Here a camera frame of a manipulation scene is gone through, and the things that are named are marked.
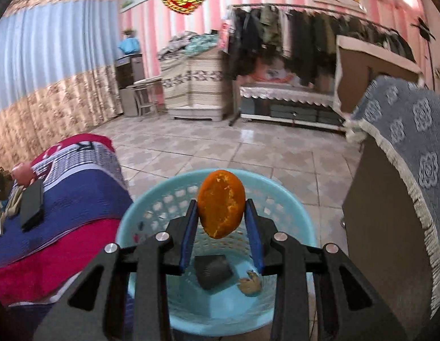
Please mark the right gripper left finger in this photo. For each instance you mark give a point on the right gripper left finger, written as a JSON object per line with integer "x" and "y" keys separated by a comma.
{"x": 93, "y": 307}

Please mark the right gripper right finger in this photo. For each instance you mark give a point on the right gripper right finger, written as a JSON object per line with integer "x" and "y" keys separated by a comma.
{"x": 348, "y": 307}

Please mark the black ribbed paper cup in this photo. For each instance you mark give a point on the black ribbed paper cup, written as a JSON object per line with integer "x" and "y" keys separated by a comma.
{"x": 212, "y": 270}

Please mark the orange peel cup piece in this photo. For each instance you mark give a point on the orange peel cup piece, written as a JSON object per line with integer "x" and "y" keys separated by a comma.
{"x": 221, "y": 203}

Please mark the light blue laundry basket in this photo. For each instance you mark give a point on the light blue laundry basket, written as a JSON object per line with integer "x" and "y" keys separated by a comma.
{"x": 225, "y": 310}

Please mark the striped blue red bedspread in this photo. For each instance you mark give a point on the striped blue red bedspread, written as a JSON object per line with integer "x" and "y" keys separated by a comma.
{"x": 84, "y": 198}

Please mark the black rectangular case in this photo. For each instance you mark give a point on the black rectangular case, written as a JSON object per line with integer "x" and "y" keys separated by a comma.
{"x": 31, "y": 208}

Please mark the beige folded cloth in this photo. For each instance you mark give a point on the beige folded cloth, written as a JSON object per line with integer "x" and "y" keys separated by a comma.
{"x": 11, "y": 207}

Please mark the low lace-covered tv stand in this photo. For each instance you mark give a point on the low lace-covered tv stand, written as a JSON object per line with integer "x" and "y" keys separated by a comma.
{"x": 293, "y": 105}

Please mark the small metal side table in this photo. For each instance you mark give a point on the small metal side table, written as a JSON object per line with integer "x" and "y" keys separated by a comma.
{"x": 145, "y": 96}

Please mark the blue patterned fringe cloth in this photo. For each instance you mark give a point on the blue patterned fringe cloth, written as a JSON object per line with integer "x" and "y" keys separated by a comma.
{"x": 392, "y": 208}

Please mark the patterned cloth covered cabinet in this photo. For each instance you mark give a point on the patterned cloth covered cabinet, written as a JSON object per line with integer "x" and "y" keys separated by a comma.
{"x": 196, "y": 87}

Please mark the grey water dispenser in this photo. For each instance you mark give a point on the grey water dispenser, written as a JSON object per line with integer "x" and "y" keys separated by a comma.
{"x": 129, "y": 69}

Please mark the brown cloth-covered furniture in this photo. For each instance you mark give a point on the brown cloth-covered furniture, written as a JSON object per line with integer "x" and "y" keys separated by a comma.
{"x": 358, "y": 63}

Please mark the blue covered water bottle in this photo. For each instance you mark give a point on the blue covered water bottle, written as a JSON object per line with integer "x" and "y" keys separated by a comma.
{"x": 130, "y": 46}

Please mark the hanging dark clothes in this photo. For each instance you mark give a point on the hanging dark clothes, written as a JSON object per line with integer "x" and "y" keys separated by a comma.
{"x": 305, "y": 41}

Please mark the blue floral curtain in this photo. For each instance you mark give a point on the blue floral curtain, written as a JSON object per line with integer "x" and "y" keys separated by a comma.
{"x": 57, "y": 75}

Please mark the pile of folded clothes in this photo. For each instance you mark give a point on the pile of folded clothes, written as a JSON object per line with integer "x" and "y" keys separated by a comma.
{"x": 188, "y": 44}

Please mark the metal clothes rack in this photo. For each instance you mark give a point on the metal clothes rack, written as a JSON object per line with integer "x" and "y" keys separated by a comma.
{"x": 275, "y": 73}

